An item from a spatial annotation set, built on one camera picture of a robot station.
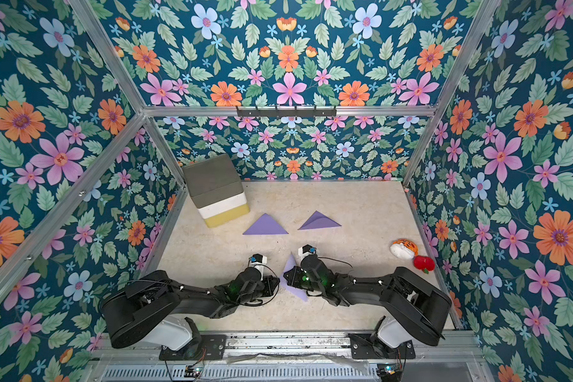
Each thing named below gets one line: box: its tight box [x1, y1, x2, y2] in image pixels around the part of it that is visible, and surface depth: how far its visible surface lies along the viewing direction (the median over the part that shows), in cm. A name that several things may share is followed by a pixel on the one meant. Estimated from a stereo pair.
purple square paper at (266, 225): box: [242, 212, 289, 235], surface depth 104 cm
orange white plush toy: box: [389, 238, 419, 260], surface depth 92 cm
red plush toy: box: [413, 255, 436, 274], surface depth 92 cm
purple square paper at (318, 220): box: [297, 210, 343, 230], surface depth 107 cm
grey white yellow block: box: [182, 153, 250, 229], surface depth 98 cm
